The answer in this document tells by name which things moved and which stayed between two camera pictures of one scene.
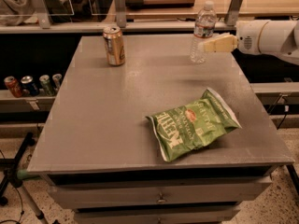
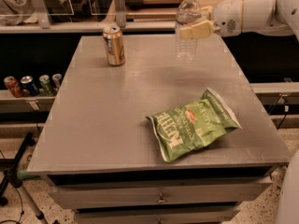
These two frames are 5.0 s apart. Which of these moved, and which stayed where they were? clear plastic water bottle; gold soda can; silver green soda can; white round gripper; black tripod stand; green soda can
Moved: clear plastic water bottle; white round gripper
Stayed: gold soda can; green soda can; black tripod stand; silver green soda can
